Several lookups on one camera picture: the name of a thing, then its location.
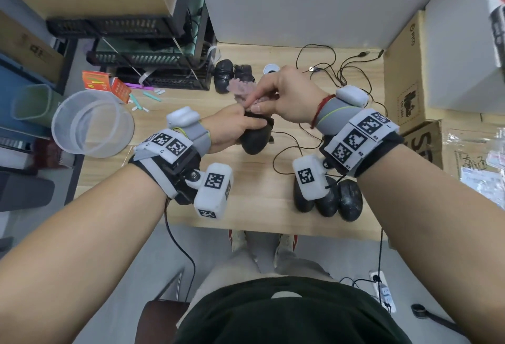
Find orange box with green print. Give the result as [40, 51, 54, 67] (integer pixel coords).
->
[82, 71, 112, 92]

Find cardboard box with small prints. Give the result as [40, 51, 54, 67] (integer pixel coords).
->
[0, 10, 66, 84]

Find person's dark shirt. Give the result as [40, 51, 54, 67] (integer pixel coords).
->
[173, 276, 413, 344]

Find green trash bin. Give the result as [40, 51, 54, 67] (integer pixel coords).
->
[11, 83, 66, 129]

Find tangle of black mouse cables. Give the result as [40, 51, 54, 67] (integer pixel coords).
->
[272, 43, 389, 178]

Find person's beige trousers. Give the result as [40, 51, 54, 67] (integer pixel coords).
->
[175, 247, 336, 325]

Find white left wrist puck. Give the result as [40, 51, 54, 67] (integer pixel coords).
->
[166, 107, 201, 129]

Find person's right hand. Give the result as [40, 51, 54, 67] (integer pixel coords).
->
[243, 65, 336, 126]

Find dark grey padded seat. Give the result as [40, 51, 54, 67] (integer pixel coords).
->
[0, 172, 55, 212]

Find black left rig cable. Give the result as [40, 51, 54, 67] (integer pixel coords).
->
[164, 197, 197, 303]

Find white right wrist puck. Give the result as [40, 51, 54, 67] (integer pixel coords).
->
[335, 85, 370, 109]

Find white power strip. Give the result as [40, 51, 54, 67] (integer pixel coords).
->
[369, 270, 397, 314]

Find dark red bag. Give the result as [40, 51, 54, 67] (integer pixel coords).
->
[31, 138, 76, 169]

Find clear plastic basin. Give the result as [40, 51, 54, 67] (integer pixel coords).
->
[51, 90, 136, 159]

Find small stamped cardboard box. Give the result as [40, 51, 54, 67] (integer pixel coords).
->
[383, 10, 484, 134]

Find white wrist puck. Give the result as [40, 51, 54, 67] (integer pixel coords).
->
[335, 85, 370, 109]
[166, 107, 201, 129]

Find person's left shoe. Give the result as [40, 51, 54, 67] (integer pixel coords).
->
[228, 230, 248, 253]

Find person's left hand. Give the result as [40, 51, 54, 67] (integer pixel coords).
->
[201, 103, 269, 155]

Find person's right forearm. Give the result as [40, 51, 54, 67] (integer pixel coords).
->
[357, 144, 505, 344]

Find black right rig cable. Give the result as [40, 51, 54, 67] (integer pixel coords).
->
[339, 229, 395, 313]

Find left wrist camera rig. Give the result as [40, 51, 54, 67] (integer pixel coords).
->
[128, 128, 234, 221]

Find black stacked tray rack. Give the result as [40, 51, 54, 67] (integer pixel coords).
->
[46, 0, 218, 92]

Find grey wrist sleeve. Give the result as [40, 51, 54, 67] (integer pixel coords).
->
[317, 97, 358, 135]
[179, 120, 212, 157]

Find red string bracelet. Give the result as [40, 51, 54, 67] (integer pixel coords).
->
[309, 94, 337, 130]

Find pink fluffy wiping cloth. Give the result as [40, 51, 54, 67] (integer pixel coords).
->
[228, 78, 279, 108]

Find grey right wrist sleeve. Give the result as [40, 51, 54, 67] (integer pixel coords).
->
[317, 97, 358, 135]

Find grey left wrist sleeve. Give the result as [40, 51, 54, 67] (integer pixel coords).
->
[179, 120, 212, 157]

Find person's left forearm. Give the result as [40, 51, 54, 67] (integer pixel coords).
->
[0, 164, 168, 344]

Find blue panel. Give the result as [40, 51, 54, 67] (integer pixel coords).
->
[0, 55, 54, 135]

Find black rig cable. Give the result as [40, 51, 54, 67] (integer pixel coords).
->
[339, 229, 395, 313]
[164, 197, 197, 303]

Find plain orange small box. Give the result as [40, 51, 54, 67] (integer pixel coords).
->
[110, 77, 132, 105]

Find large white box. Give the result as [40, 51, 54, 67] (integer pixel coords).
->
[425, 0, 505, 116]

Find small black round object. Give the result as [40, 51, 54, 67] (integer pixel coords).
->
[410, 304, 466, 335]

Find black computer mouse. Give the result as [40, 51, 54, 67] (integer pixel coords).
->
[315, 176, 341, 218]
[238, 112, 276, 156]
[337, 178, 363, 223]
[292, 176, 316, 213]
[233, 64, 255, 84]
[214, 58, 236, 94]

